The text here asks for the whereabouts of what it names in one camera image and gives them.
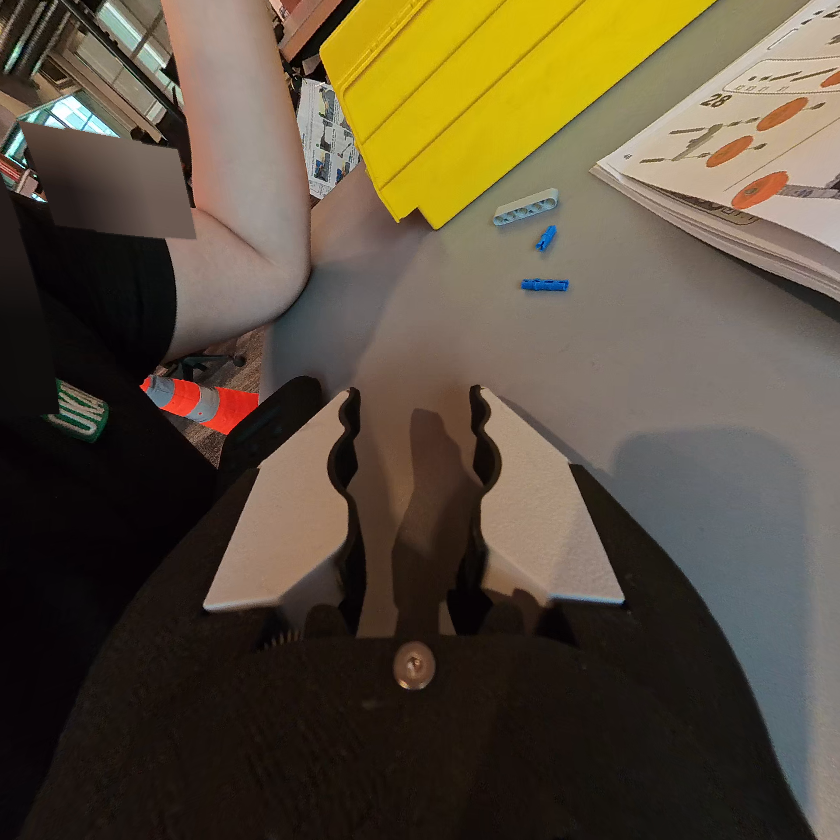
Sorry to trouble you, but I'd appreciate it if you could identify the instruction booklet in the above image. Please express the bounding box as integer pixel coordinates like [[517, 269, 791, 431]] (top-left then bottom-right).
[[589, 0, 840, 301]]

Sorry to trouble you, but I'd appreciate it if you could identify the person's black shirt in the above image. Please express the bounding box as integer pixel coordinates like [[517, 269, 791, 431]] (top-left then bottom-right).
[[0, 190, 221, 840]]

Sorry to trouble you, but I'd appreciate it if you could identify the black chair base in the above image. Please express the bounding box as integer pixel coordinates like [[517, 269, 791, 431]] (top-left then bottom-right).
[[164, 353, 247, 382]]

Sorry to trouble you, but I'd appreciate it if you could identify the person's left forearm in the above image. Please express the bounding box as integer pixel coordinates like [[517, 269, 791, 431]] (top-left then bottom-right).
[[161, 0, 312, 316]]

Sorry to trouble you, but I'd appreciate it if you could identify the orange traffic cone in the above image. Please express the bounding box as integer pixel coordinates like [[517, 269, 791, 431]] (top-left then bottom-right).
[[140, 375, 260, 435]]

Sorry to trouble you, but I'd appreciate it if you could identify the yellow plastic bin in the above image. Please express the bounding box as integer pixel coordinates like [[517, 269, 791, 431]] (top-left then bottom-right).
[[319, 0, 719, 229]]

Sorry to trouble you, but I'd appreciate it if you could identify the grey desk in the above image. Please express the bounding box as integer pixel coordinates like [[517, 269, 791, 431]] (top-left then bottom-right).
[[262, 0, 840, 840]]

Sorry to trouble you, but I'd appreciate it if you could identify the large window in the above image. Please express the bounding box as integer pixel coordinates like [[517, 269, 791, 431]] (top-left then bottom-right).
[[0, 92, 122, 172]]

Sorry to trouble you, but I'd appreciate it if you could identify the brown table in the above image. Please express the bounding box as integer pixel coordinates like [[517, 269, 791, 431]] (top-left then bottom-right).
[[279, 0, 358, 63]]

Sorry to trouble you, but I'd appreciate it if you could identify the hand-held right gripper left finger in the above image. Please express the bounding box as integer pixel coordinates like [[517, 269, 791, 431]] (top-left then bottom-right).
[[202, 387, 367, 636]]

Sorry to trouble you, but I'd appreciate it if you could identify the printed photo leaflet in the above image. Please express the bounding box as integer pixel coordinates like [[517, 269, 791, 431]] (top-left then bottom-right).
[[295, 79, 361, 200]]

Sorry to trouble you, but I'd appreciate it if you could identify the light grey five-hole beam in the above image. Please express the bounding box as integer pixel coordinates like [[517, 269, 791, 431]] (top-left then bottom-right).
[[492, 188, 563, 227]]

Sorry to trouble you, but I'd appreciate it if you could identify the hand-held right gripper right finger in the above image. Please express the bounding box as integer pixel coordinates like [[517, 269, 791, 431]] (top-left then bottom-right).
[[448, 385, 626, 636]]

